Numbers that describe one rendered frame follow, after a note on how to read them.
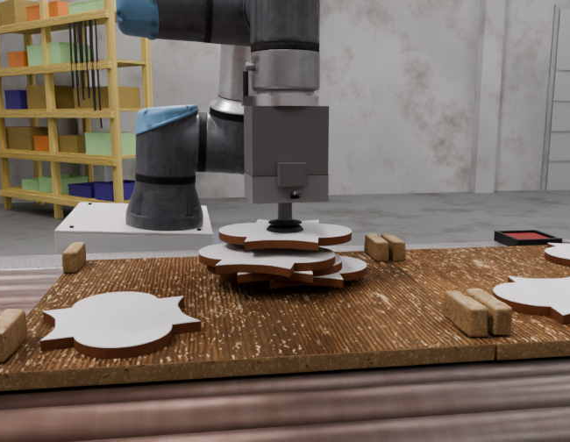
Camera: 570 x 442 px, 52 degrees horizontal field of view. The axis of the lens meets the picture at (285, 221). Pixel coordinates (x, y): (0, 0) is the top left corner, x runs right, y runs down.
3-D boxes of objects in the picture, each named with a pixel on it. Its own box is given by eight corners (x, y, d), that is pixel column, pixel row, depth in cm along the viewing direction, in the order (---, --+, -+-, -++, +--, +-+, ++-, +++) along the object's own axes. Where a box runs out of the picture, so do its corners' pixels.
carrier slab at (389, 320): (74, 272, 77) (74, 260, 77) (374, 260, 83) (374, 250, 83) (-24, 394, 43) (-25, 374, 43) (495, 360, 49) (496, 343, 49)
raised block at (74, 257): (72, 262, 76) (71, 241, 76) (87, 261, 76) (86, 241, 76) (61, 274, 70) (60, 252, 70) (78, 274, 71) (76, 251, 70)
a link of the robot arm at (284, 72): (328, 50, 61) (250, 48, 59) (327, 96, 61) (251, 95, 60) (309, 57, 68) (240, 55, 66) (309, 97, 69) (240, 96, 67)
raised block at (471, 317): (440, 316, 56) (442, 288, 55) (459, 315, 56) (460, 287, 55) (469, 339, 50) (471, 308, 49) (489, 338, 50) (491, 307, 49)
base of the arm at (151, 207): (127, 214, 122) (127, 167, 120) (200, 215, 125) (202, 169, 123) (123, 230, 108) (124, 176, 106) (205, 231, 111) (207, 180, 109)
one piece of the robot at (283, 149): (250, 67, 57) (252, 231, 60) (338, 68, 59) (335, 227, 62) (237, 74, 66) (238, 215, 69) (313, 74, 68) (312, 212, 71)
